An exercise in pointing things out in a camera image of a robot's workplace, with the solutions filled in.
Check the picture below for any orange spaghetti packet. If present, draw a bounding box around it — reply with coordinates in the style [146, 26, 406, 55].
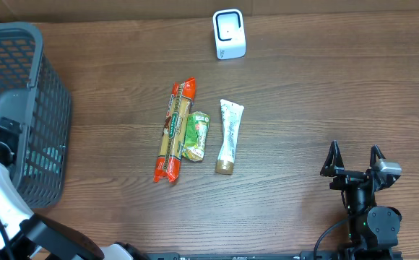
[154, 77, 196, 183]

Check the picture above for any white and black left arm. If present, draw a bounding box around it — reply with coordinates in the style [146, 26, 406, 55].
[0, 140, 148, 259]

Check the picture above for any white barcode scanner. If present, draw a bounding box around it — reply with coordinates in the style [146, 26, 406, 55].
[212, 9, 246, 60]

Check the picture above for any mint green wipes packet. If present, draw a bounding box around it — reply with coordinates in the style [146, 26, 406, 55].
[24, 147, 62, 176]

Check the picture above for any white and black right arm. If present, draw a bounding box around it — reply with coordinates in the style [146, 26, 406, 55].
[313, 140, 402, 259]

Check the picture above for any white tube with gold cap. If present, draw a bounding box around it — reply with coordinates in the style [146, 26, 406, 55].
[215, 99, 244, 175]

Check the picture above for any green snack packet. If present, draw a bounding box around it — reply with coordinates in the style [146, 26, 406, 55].
[183, 111, 210, 162]

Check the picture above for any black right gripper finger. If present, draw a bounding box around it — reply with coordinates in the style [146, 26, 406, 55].
[369, 144, 386, 170]
[320, 140, 345, 177]

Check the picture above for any grey plastic shopping basket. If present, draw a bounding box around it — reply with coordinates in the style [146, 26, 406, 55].
[0, 22, 72, 208]

